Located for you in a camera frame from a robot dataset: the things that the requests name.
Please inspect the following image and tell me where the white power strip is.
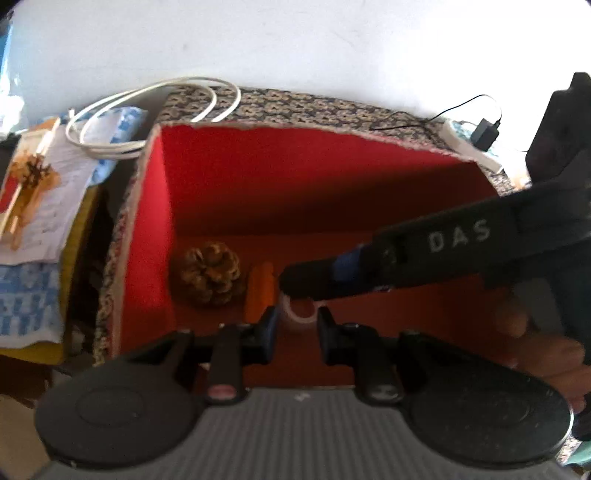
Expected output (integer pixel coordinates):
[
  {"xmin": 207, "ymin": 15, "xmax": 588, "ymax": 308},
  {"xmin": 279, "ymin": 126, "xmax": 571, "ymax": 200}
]
[{"xmin": 441, "ymin": 119, "xmax": 505, "ymax": 175}]

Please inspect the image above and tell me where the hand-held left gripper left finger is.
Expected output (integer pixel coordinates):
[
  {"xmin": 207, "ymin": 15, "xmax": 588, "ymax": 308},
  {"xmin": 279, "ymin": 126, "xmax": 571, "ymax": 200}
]
[{"xmin": 117, "ymin": 305, "xmax": 280, "ymax": 405}]

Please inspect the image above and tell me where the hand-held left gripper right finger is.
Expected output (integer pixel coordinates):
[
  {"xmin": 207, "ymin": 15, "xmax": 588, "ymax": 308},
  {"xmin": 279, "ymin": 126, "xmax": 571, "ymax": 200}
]
[{"xmin": 316, "ymin": 306, "xmax": 504, "ymax": 407}]

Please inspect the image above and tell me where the card with pine cone decoration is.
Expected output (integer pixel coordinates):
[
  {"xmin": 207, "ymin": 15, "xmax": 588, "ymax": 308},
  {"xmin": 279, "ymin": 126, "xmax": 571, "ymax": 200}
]
[{"xmin": 0, "ymin": 117, "xmax": 62, "ymax": 251}]

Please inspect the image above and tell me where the small orange block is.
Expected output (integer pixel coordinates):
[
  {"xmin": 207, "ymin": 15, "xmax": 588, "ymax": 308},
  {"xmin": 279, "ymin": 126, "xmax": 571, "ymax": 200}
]
[{"xmin": 246, "ymin": 262, "xmax": 276, "ymax": 325}]

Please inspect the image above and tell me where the thin black cable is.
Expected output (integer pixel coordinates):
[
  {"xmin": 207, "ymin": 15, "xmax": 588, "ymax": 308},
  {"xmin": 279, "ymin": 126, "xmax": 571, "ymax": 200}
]
[{"xmin": 378, "ymin": 94, "xmax": 539, "ymax": 154}]

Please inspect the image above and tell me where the brown pine cone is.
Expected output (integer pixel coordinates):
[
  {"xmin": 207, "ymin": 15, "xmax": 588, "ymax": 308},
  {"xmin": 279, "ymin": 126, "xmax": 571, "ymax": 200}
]
[{"xmin": 170, "ymin": 241, "xmax": 246, "ymax": 306}]

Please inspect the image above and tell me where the person's right hand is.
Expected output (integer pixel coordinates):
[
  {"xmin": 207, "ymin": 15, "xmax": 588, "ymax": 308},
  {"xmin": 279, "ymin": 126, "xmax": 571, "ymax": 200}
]
[{"xmin": 493, "ymin": 294, "xmax": 591, "ymax": 415}]

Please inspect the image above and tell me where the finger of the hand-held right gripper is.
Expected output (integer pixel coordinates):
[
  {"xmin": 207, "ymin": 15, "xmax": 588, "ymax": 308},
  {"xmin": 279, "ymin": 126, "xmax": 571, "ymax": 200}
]
[{"xmin": 278, "ymin": 246, "xmax": 399, "ymax": 302}]

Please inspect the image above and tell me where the blue patterned cloth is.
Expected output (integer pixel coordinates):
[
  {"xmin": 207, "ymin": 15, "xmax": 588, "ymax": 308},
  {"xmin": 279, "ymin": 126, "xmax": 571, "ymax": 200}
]
[{"xmin": 0, "ymin": 106, "xmax": 149, "ymax": 347}]

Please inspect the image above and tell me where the white paper sheet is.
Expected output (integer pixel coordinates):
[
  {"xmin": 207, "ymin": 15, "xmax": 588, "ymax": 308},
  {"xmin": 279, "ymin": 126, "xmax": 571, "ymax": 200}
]
[{"xmin": 0, "ymin": 130, "xmax": 101, "ymax": 265}]

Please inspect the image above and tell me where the red patterned cardboard box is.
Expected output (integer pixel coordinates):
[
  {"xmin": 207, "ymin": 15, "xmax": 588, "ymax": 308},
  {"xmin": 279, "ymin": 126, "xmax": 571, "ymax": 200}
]
[{"xmin": 110, "ymin": 121, "xmax": 533, "ymax": 394}]

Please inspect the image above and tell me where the yellow side table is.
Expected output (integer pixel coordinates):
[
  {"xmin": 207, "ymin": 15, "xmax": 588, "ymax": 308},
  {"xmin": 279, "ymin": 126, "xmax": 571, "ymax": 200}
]
[{"xmin": 0, "ymin": 182, "xmax": 117, "ymax": 366}]

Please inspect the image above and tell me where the coiled white cable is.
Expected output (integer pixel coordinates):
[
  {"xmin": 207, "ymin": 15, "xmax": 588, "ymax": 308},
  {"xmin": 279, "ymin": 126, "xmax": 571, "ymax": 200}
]
[{"xmin": 65, "ymin": 76, "xmax": 242, "ymax": 159}]

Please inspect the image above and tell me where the black charger adapter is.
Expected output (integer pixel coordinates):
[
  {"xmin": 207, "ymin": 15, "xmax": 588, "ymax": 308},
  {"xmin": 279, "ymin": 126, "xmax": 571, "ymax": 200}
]
[{"xmin": 471, "ymin": 117, "xmax": 502, "ymax": 151}]

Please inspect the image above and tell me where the small pale tape roll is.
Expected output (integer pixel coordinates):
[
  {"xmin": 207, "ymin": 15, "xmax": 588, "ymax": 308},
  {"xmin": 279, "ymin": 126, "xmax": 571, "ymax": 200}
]
[{"xmin": 277, "ymin": 293, "xmax": 327, "ymax": 332}]

